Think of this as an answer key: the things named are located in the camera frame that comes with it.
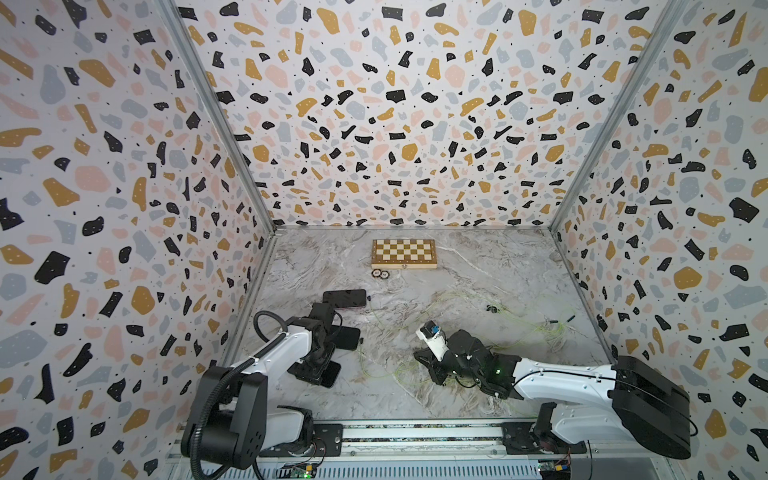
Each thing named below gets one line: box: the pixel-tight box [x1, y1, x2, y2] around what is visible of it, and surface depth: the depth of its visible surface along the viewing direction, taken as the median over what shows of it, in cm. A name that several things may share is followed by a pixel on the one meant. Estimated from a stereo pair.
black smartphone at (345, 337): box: [331, 325, 361, 351], surface depth 92 cm
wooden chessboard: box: [371, 239, 438, 269], surface depth 112 cm
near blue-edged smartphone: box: [320, 360, 341, 388], surface depth 85 cm
